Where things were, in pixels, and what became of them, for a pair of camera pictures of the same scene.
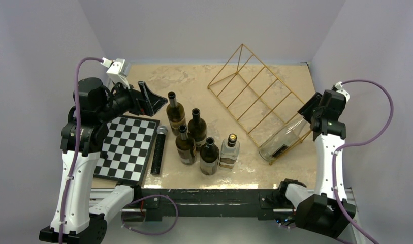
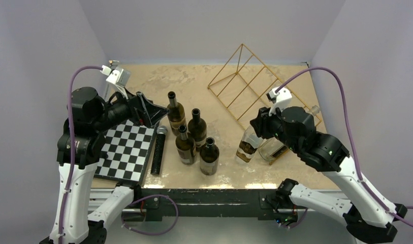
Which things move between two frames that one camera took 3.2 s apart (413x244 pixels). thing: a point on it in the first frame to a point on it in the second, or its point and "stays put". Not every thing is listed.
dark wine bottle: x=186 y=147 stays put
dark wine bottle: x=209 y=156 stays put
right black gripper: x=305 y=110 to x=260 y=124
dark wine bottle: x=176 y=114 stays put
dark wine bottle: x=196 y=129 stays put
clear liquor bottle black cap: x=229 y=150 to x=250 y=143
